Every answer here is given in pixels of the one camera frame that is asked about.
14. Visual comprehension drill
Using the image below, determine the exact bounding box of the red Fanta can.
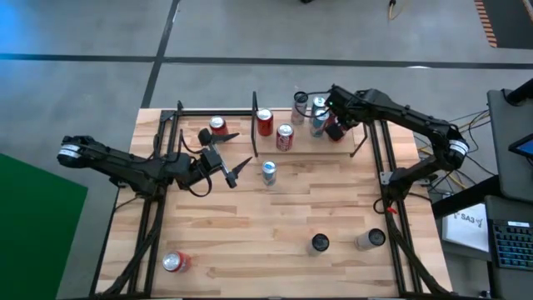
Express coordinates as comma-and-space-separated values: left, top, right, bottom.
326, 114, 350, 142

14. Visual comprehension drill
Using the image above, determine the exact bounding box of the white Celsius Peach Vibe can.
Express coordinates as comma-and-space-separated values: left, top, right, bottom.
291, 91, 310, 126

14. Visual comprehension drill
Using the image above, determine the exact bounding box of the black keyboard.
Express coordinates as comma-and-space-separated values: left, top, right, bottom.
490, 219, 533, 271

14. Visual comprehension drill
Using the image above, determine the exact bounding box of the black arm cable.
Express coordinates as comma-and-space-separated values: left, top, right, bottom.
293, 90, 334, 121
178, 128, 214, 198

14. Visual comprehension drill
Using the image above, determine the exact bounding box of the coloured wire bundle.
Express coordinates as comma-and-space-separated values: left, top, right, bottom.
416, 108, 496, 197

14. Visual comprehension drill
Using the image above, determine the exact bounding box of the black cable loop red tie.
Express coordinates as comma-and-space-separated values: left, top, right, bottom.
373, 197, 397, 216

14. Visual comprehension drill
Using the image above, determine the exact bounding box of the grey desk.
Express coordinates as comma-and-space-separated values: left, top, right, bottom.
482, 194, 533, 300
486, 87, 533, 203

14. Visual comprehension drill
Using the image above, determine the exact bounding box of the red Coca-Cola can black script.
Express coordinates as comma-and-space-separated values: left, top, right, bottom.
208, 115, 229, 137

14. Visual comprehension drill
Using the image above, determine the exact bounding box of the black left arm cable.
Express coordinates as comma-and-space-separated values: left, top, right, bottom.
178, 128, 214, 198

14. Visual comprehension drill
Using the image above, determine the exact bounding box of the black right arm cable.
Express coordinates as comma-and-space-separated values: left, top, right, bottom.
293, 90, 334, 121

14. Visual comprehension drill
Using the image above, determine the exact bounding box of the black mat orange striped edge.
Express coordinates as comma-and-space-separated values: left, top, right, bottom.
474, 0, 533, 49

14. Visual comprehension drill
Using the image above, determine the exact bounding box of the green floor mat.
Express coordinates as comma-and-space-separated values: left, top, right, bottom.
0, 152, 89, 300

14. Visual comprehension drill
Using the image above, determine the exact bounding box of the pale can black lid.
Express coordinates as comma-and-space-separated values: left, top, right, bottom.
353, 227, 387, 252

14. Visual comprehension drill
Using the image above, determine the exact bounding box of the silver Celsius can pink band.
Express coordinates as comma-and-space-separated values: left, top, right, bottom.
306, 232, 331, 258

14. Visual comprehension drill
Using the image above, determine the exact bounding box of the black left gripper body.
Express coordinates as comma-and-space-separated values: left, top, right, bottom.
182, 140, 235, 188

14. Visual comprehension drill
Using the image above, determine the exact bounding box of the black table rig frame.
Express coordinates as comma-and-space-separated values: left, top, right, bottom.
89, 99, 453, 300

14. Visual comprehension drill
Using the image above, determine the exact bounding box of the white SA3 label sheet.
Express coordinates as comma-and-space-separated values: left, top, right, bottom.
441, 202, 491, 253

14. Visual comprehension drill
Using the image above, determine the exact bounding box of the red soda can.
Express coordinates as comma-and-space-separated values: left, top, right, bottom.
162, 250, 192, 274
256, 107, 275, 138

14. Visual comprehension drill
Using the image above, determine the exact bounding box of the large computer monitor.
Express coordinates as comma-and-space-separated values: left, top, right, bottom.
508, 132, 533, 159

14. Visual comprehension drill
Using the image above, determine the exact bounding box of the yellow hanging cord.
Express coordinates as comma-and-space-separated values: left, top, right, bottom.
387, 0, 408, 21

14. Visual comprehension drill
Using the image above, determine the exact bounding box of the black desk support bar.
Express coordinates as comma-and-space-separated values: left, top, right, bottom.
431, 174, 501, 218

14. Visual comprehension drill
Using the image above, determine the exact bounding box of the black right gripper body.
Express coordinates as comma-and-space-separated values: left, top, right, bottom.
326, 84, 361, 126

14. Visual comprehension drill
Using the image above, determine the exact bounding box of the red Star Wars Coca-Cola can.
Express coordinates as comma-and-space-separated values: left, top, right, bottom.
276, 122, 295, 153

